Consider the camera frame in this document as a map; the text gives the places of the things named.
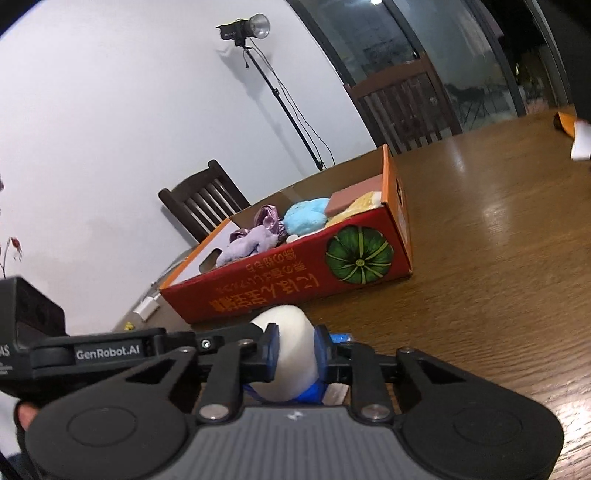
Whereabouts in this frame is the glass sliding door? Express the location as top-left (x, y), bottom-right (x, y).
top-left (287, 0), bottom-right (574, 155)

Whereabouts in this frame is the purple knitted cloth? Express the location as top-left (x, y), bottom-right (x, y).
top-left (216, 225), bottom-right (279, 267)

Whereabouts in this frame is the black studio light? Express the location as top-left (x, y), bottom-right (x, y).
top-left (215, 13), bottom-right (271, 48)

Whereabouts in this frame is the blue plush toy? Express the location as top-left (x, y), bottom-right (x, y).
top-left (283, 198), bottom-right (331, 237)

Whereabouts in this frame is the yellow white plush toy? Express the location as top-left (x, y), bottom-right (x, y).
top-left (325, 191), bottom-right (384, 229)

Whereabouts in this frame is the red orange cardboard box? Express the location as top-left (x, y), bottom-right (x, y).
top-left (159, 144), bottom-right (413, 325)

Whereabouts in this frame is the dried red flower bud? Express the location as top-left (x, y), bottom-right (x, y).
top-left (0, 236), bottom-right (24, 278)

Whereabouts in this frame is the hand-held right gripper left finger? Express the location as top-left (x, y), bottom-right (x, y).
top-left (104, 323), bottom-right (281, 424)

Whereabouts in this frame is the orange white paper package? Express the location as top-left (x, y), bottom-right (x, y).
top-left (553, 110), bottom-right (591, 163)

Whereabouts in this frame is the dark wooden slatted chair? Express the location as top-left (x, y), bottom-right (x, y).
top-left (158, 159), bottom-right (252, 244)
top-left (344, 52), bottom-right (463, 155)

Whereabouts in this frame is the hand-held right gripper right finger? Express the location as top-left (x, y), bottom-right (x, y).
top-left (314, 324), bottom-right (504, 424)

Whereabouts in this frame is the black light stand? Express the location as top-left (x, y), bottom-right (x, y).
top-left (241, 42), bottom-right (327, 172)

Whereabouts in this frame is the person's left hand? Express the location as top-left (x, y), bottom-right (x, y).
top-left (14, 401), bottom-right (46, 431)

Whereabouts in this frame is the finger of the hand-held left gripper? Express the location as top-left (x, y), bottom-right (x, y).
top-left (166, 322), bottom-right (260, 355)

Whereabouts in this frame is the black light cable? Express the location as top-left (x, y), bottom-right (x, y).
top-left (249, 44), bottom-right (336, 168)

